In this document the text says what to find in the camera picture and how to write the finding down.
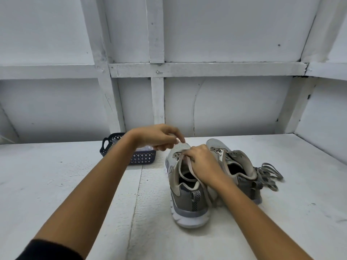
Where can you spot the grey loose shoelace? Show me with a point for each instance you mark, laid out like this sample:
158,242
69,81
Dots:
268,173

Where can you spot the grey sneaker with patterned heel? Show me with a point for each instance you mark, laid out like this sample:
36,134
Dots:
187,203

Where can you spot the person's left forearm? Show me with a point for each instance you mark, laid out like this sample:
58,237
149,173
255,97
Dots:
89,192

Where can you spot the person's right hand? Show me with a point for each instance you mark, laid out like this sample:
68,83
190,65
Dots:
204,165

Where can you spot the beige shoelace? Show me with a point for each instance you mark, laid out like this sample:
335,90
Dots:
202,190

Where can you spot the person's left fingers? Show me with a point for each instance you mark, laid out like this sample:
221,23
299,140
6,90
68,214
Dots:
173,135

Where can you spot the black sleeve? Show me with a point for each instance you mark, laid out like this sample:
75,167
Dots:
48,251

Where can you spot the person's right forearm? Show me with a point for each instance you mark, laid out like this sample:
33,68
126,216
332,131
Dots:
254,222

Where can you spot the person's left hand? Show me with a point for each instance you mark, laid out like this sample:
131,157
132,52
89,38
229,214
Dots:
151,136

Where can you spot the dark blue plastic basket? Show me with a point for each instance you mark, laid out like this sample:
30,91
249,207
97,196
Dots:
108,148

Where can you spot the white item in basket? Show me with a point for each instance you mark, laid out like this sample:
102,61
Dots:
145,151

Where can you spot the person's right fingers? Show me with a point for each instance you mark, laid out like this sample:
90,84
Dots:
189,155

